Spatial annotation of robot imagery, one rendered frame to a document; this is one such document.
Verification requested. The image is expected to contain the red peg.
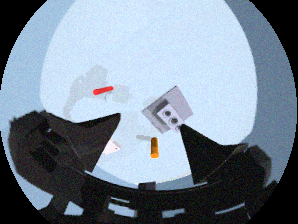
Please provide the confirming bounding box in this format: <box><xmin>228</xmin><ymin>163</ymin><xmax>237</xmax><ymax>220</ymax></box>
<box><xmin>93</xmin><ymin>87</ymin><xmax>113</xmax><ymax>96</ymax></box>

